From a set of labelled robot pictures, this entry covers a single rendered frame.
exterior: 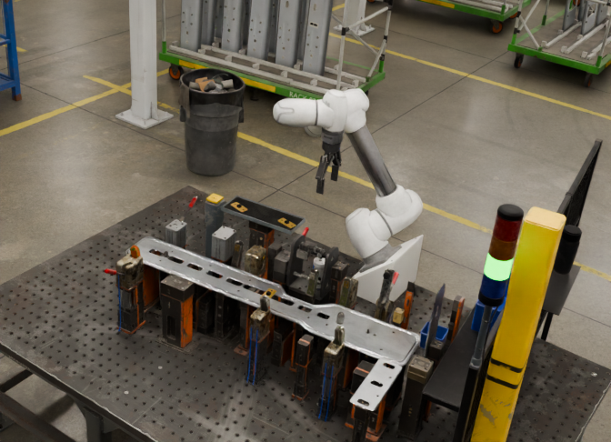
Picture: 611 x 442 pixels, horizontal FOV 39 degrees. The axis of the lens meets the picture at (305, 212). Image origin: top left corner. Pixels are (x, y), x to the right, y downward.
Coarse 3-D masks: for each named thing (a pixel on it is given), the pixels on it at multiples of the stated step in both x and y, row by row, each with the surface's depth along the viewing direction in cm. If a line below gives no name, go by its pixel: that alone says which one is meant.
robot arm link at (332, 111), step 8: (328, 96) 336; (336, 96) 335; (344, 96) 336; (320, 104) 337; (328, 104) 336; (336, 104) 335; (344, 104) 336; (320, 112) 336; (328, 112) 336; (336, 112) 336; (344, 112) 338; (320, 120) 338; (328, 120) 338; (336, 120) 338; (344, 120) 340; (328, 128) 341; (336, 128) 341
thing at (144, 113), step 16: (144, 0) 684; (144, 16) 691; (144, 32) 697; (144, 48) 704; (144, 64) 710; (144, 80) 718; (144, 96) 725; (128, 112) 748; (144, 112) 732; (160, 112) 753; (144, 128) 725
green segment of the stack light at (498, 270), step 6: (486, 258) 233; (492, 258) 230; (486, 264) 233; (492, 264) 231; (498, 264) 230; (504, 264) 229; (510, 264) 231; (486, 270) 233; (492, 270) 231; (498, 270) 231; (504, 270) 231; (492, 276) 232; (498, 276) 231; (504, 276) 232
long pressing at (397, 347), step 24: (144, 240) 395; (144, 264) 380; (168, 264) 380; (192, 264) 382; (216, 264) 383; (216, 288) 367; (240, 288) 368; (264, 288) 370; (288, 312) 356; (312, 312) 358; (336, 312) 359; (360, 336) 347; (384, 336) 348; (408, 336) 349
